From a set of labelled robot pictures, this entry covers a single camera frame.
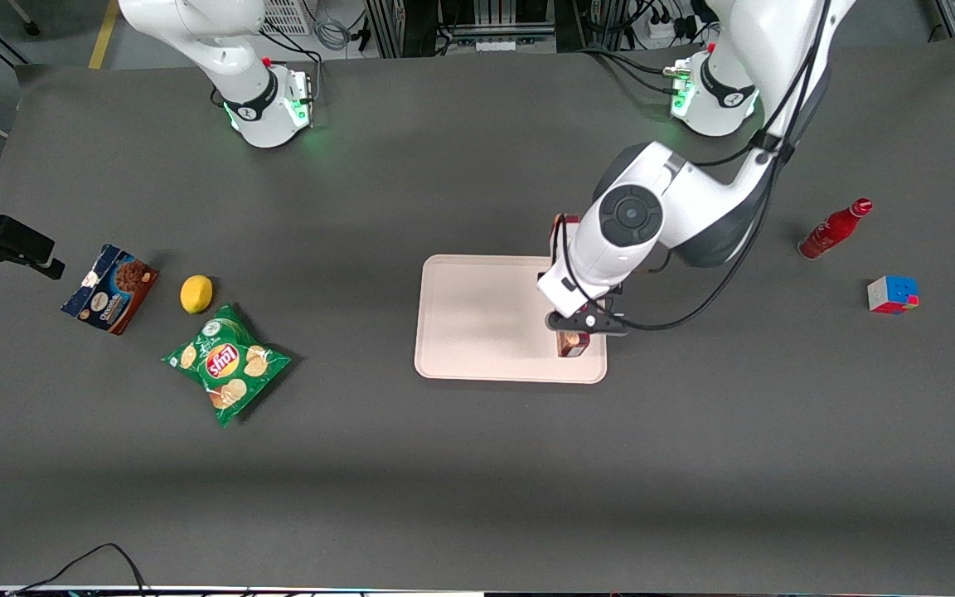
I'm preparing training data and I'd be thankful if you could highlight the red tartan cookie box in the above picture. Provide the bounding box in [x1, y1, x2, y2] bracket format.
[552, 212, 592, 358]

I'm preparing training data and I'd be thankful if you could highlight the beige plastic tray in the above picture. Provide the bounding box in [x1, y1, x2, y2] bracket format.
[414, 255, 608, 385]

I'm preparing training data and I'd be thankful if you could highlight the blue chocolate cookie box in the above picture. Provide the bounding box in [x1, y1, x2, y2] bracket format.
[61, 244, 159, 336]

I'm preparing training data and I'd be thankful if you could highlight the white perforated box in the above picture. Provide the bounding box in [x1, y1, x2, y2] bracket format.
[260, 0, 314, 36]

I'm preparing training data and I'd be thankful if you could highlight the yellow lemon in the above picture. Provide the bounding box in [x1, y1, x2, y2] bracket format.
[180, 275, 214, 315]

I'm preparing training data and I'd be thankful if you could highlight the green chips bag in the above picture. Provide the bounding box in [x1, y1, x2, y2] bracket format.
[162, 303, 292, 429]

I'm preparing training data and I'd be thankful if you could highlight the red soda bottle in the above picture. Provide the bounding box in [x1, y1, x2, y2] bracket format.
[798, 197, 874, 261]

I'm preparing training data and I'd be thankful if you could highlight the colourful puzzle cube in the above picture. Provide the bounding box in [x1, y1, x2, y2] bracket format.
[867, 275, 920, 315]

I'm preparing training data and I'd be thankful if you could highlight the dark aluminium equipment rack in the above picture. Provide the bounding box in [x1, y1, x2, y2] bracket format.
[366, 0, 578, 59]

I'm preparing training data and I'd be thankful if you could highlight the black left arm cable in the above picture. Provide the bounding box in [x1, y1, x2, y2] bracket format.
[552, 0, 835, 332]

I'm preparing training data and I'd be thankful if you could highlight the black left base cable bundle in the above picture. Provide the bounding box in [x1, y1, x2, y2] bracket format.
[577, 46, 694, 96]

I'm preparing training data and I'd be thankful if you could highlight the thin black cable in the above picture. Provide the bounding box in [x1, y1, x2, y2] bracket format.
[5, 543, 151, 597]

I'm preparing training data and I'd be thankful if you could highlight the black right base cable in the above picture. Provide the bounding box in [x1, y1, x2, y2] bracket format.
[211, 32, 325, 109]

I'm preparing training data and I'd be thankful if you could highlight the grey coiled cable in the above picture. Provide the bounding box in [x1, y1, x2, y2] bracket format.
[312, 17, 356, 52]

